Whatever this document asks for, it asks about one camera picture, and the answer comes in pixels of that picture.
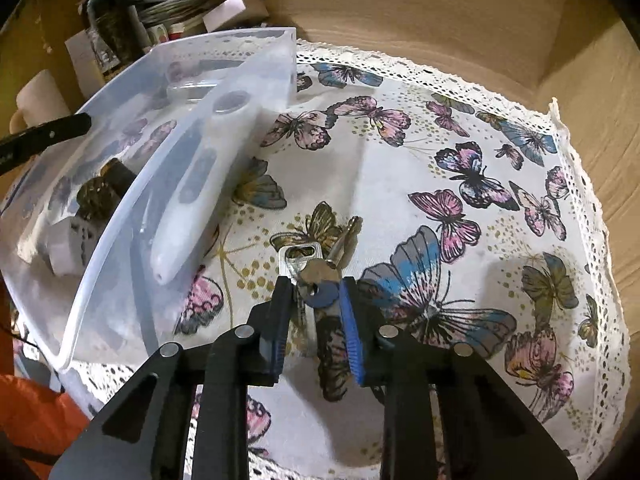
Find white plug adapter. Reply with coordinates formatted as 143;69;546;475
17;209;102;277

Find dark wine bottle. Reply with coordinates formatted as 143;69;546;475
82;0;152;72

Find butterfly print tablecloth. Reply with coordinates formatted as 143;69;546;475
10;37;632;480

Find orange cloth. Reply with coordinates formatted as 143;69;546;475
0;372;92;467

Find handwritten white note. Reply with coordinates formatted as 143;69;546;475
64;29;102;92

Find clear plastic container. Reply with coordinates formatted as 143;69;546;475
0;26;299;372

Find small white box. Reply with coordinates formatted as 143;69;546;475
202;0;267;32

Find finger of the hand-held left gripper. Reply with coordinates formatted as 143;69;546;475
0;112;94;177

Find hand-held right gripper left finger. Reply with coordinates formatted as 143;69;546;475
50;275;296;480

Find stack of books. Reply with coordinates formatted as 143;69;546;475
134;0;227;42

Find bunch of keys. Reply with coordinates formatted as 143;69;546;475
271;214;364;362

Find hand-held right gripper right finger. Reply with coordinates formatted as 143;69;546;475
337;276;582;480

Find white pen-shaped device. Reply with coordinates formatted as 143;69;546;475
149;90;251;286

